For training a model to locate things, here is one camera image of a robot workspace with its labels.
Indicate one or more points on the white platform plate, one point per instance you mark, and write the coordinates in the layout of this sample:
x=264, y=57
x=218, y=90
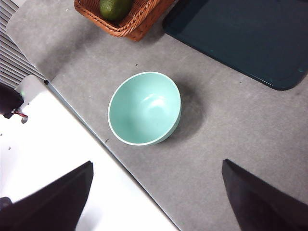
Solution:
x=48, y=149

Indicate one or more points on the brown wicker basket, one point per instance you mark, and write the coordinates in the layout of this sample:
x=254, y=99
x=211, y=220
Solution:
x=142, y=21

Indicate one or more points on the black flat tray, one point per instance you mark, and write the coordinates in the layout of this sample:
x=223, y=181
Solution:
x=240, y=36

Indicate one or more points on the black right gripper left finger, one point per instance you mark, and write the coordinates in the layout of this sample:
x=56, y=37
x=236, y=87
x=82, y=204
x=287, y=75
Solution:
x=53, y=204

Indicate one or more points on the small black device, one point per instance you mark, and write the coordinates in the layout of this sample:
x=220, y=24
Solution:
x=8, y=99

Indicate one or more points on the grey ribbed panel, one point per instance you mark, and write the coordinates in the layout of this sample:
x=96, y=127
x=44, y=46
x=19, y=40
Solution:
x=12, y=53

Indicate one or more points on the teal ceramic bowl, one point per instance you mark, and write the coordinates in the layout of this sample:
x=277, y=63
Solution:
x=142, y=113

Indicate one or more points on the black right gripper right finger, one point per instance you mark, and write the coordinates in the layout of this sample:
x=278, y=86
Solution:
x=260, y=207

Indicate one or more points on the green avocado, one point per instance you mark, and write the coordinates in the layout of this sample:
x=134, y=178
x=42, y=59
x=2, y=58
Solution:
x=114, y=9

